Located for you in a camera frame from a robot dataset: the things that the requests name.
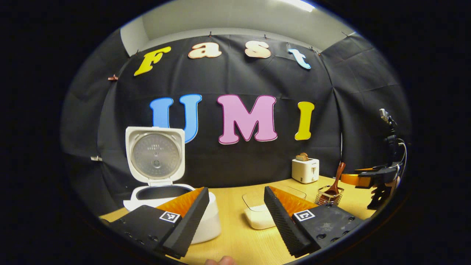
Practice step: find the brown wooden spoon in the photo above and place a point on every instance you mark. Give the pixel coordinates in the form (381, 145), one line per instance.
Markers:
(337, 176)

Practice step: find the white rice cooker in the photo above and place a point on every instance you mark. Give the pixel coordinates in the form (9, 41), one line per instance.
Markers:
(156, 154)

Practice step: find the white toaster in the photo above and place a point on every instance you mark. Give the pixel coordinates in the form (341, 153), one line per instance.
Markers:
(304, 170)

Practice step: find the copper clip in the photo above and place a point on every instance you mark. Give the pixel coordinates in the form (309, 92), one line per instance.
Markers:
(113, 77)

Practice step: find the toast slices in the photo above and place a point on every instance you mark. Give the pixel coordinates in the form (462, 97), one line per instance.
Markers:
(302, 157)

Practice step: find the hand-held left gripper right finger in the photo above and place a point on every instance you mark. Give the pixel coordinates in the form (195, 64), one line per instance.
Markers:
(285, 224)

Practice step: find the silver clip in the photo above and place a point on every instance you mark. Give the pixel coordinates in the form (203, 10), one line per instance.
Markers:
(96, 158)

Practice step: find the black backdrop cloth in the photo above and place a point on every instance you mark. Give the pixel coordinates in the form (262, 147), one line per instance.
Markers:
(235, 158)

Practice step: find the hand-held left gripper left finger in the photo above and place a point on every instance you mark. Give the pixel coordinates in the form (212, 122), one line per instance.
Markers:
(187, 224)

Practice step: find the white rice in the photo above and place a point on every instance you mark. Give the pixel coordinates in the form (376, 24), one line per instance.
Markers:
(259, 217)

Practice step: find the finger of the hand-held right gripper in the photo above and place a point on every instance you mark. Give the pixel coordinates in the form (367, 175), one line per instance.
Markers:
(379, 176)
(381, 195)

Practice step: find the clear plastic container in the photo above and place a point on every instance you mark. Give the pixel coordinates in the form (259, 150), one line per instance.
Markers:
(254, 200)

